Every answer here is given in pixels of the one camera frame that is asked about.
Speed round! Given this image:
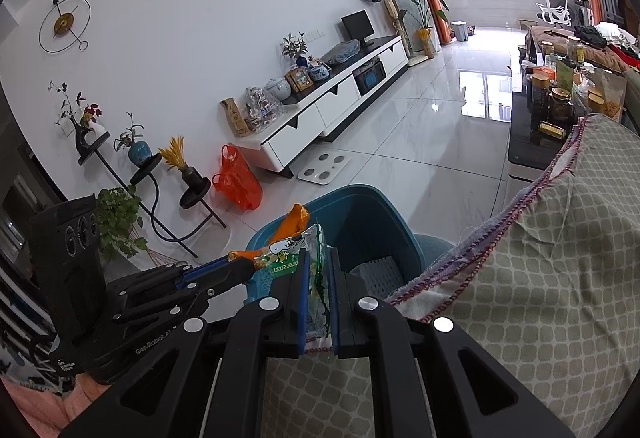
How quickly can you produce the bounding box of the white black tv cabinet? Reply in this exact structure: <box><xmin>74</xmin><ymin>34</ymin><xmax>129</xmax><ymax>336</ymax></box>
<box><xmin>232</xmin><ymin>36</ymin><xmax>408</xmax><ymax>178</ymax></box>

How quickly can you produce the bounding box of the small black monitor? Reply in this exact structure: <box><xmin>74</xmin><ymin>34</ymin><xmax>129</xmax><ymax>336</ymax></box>
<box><xmin>342</xmin><ymin>10</ymin><xmax>374</xmax><ymax>48</ymax></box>

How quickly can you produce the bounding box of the black plant stand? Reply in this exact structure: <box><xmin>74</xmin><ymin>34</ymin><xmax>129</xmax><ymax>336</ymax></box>
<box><xmin>74</xmin><ymin>127</ymin><xmax>229</xmax><ymax>259</ymax></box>

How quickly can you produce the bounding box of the round wall clock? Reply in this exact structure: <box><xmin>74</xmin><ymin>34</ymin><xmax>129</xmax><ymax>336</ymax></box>
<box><xmin>38</xmin><ymin>0</ymin><xmax>92</xmax><ymax>55</ymax></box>

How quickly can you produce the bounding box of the pink sleeved left forearm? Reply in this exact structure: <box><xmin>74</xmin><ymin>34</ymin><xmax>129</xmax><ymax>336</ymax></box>
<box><xmin>2</xmin><ymin>373</ymin><xmax>110</xmax><ymax>437</ymax></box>

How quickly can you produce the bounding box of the tall green potted plant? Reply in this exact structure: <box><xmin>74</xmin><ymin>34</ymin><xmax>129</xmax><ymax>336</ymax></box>
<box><xmin>407</xmin><ymin>0</ymin><xmax>449</xmax><ymax>58</ymax></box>

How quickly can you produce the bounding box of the patterned tablecloth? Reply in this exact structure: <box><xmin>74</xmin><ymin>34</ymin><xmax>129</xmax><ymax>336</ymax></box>
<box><xmin>262</xmin><ymin>115</ymin><xmax>639</xmax><ymax>437</ymax></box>

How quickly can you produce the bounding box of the orange plastic bag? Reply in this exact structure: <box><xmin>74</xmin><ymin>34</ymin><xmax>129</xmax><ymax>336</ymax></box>
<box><xmin>212</xmin><ymin>144</ymin><xmax>262</xmax><ymax>211</ymax></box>

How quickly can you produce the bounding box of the green clear plastic wrapper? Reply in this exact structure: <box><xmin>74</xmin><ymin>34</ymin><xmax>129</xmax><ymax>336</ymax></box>
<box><xmin>246</xmin><ymin>223</ymin><xmax>331</xmax><ymax>354</ymax></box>

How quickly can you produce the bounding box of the white bathroom scale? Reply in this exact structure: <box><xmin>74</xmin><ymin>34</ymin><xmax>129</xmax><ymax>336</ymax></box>
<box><xmin>296</xmin><ymin>151</ymin><xmax>350</xmax><ymax>185</ymax></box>

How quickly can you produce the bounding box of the cluttered coffee table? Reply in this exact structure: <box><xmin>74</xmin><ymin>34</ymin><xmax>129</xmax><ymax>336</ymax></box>
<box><xmin>506</xmin><ymin>37</ymin><xmax>639</xmax><ymax>189</ymax></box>

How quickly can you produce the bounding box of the white office chair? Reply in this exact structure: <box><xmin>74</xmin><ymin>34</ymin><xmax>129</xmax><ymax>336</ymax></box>
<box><xmin>537</xmin><ymin>0</ymin><xmax>572</xmax><ymax>26</ymax></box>

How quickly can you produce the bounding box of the teal plastic trash bin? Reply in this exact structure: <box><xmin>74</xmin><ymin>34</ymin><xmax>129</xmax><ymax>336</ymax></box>
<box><xmin>243</xmin><ymin>183</ymin><xmax>457</xmax><ymax>309</ymax></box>

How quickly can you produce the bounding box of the orange peel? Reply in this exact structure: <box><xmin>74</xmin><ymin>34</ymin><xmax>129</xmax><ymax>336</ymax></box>
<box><xmin>228</xmin><ymin>204</ymin><xmax>310</xmax><ymax>262</ymax></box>

